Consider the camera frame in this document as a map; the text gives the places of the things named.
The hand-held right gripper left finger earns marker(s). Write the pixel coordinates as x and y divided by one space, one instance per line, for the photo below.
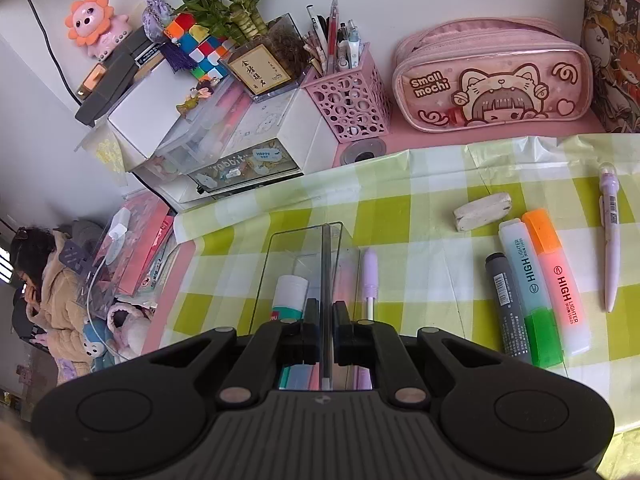
311 332

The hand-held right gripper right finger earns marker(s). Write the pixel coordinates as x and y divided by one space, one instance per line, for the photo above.
342 332

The white teal glue stick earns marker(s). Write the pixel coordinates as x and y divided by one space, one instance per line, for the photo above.
291 295

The lilac slim pen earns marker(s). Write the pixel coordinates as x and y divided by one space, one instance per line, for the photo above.
369 270

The clear plastic organizer box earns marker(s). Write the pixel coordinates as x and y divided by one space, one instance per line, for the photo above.
300 250

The dark grey marker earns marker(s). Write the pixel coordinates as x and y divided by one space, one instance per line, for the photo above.
507 305

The white eraser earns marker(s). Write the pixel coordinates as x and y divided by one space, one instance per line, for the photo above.
482 212

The pale blue green highlighter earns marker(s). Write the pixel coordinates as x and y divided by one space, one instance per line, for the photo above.
522 270

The orange highlighter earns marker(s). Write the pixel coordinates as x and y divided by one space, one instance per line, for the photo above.
560 285

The purple dome-top pen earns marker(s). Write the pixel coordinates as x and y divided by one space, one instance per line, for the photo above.
611 240

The green checkered tablecloth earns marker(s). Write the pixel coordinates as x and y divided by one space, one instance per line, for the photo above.
425 270

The salmon red book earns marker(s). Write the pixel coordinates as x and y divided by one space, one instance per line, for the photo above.
142 245

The white drawer organizer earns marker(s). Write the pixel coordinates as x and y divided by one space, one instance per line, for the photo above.
300 130

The blue plush toy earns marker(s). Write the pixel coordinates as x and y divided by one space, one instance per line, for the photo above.
96 342

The white charger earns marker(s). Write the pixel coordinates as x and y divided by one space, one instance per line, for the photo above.
120 224

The clear lidded plastic box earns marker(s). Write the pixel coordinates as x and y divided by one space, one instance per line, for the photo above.
200 135

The pink perforated pen holder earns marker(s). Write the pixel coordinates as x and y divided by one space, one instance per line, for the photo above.
350 100

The dark perforated stand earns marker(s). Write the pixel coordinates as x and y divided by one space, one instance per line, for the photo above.
75 255

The small cartoon figurine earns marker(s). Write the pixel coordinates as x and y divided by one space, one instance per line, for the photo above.
195 100

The white cardboard box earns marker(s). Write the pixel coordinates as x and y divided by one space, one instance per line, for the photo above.
150 115

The clear plant pot with label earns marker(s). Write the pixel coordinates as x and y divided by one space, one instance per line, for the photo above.
270 65

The clear bag with yellow pieces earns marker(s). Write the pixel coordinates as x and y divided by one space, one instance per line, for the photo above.
105 152

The pink cartoon pencil case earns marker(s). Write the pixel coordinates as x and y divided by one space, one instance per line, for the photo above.
490 80

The bunch of pens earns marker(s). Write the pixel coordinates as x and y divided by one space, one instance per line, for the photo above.
335 40

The colourful puzzle cube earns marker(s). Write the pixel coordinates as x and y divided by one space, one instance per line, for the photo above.
200 45

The dark grey stapler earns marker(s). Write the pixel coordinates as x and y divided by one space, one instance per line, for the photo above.
115 80

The brown wooden block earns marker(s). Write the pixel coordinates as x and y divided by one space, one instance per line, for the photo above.
95 79

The purple sachet charm with tassel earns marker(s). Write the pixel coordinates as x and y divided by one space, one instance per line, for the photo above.
157 20

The pink orange lion toy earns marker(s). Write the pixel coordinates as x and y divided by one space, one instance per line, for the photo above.
92 22

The cat print book slipcase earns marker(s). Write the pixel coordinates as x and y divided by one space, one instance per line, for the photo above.
612 45

